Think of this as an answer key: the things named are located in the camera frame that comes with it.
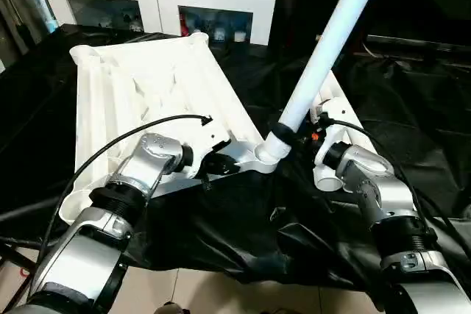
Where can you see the red bottle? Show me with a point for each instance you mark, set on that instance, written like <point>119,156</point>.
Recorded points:
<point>183,25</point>

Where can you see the small white jar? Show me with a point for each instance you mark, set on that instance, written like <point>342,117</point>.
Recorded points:
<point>220,34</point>
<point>240,37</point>

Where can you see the dark shoe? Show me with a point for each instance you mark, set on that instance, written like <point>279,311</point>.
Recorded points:
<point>173,308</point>

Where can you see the white plastic table top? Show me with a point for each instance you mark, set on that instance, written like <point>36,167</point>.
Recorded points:
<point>147,71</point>

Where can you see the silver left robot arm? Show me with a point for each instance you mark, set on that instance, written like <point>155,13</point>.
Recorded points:
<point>154,156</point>

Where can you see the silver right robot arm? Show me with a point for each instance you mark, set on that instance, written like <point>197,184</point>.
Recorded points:
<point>386,189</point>

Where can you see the grey metal stand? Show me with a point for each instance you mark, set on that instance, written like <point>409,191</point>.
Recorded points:
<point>11,16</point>

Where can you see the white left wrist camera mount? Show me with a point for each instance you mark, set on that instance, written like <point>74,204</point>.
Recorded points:
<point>209,134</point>

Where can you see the long black pole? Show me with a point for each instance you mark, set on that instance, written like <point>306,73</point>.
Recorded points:
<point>423,43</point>

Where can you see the black plastic sheet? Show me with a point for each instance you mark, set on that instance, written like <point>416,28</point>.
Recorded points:
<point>221,218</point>

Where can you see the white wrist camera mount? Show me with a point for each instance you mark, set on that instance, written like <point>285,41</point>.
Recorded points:
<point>333,108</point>
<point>209,134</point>

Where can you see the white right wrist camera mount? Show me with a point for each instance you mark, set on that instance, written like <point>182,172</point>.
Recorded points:
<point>333,108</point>

